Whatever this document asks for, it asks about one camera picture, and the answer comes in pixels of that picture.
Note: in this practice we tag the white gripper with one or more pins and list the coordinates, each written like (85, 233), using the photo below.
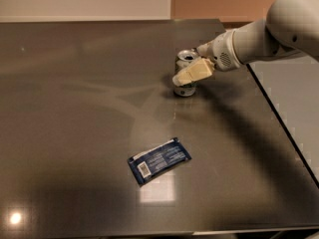
(221, 51)

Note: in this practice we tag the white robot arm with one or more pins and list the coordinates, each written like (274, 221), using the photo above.
(290, 27)

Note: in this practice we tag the grey side table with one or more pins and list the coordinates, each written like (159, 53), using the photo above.
(293, 88)

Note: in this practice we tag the blue snack packet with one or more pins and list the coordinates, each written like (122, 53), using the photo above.
(151, 163)

